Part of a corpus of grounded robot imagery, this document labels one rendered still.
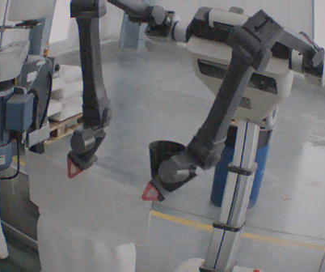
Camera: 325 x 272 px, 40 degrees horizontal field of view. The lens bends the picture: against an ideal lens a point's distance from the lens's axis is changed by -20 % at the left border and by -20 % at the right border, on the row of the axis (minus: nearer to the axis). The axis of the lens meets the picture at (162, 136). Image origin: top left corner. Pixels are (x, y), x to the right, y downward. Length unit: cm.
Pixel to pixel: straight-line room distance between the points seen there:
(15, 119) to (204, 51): 73
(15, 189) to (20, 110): 110
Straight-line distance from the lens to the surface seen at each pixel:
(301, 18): 934
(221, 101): 126
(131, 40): 1035
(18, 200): 238
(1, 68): 127
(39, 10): 138
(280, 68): 164
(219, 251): 214
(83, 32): 137
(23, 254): 225
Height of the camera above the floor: 164
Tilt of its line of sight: 18 degrees down
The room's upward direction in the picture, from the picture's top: 6 degrees clockwise
